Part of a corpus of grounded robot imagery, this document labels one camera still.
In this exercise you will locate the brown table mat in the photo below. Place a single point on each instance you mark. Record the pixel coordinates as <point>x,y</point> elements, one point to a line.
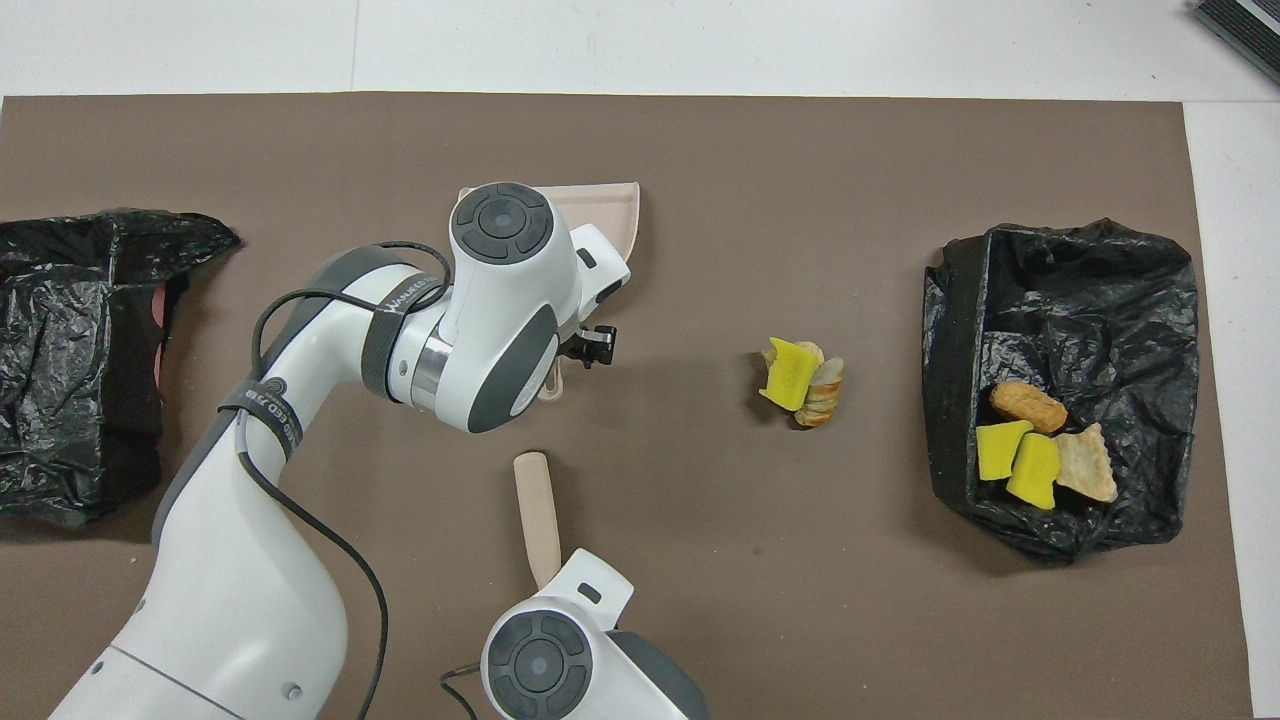
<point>800,200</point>

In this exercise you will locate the small yellow sponge piece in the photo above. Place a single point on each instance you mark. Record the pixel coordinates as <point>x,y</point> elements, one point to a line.
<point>1034,472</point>
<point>996,450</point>

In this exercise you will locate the dark ribbed object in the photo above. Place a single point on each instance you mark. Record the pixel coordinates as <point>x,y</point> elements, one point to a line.
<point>1245,25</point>

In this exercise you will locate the large yellow sponge piece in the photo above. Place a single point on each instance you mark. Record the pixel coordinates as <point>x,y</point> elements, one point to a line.
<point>790,375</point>

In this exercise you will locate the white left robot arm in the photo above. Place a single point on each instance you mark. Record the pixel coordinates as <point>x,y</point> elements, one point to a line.
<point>240,600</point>

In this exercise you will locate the beige plastic dustpan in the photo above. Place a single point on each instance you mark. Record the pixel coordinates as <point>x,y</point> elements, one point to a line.
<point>615,215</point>

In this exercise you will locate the black bag lined bin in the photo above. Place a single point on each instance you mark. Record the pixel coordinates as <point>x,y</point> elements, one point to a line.
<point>70,380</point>
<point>1100,300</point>

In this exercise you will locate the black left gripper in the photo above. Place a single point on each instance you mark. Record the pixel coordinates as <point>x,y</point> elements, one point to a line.
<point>576,346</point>

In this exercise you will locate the sliced tan bread piece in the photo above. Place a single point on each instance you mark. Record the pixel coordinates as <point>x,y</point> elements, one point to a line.
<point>825,390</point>

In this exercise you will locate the brown bread roll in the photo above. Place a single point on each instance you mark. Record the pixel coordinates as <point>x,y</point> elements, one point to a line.
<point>1028,406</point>

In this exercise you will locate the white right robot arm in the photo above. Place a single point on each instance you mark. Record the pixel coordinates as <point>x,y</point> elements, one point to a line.
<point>560,650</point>

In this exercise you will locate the beige hand brush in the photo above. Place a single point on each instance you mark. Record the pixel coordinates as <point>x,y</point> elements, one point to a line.
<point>535,510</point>

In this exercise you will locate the pale stone-like chunk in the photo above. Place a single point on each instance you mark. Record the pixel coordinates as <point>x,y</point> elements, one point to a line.
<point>1088,468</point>

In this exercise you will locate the pink plastic bin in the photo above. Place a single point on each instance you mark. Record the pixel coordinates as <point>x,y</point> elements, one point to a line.
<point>159,330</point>

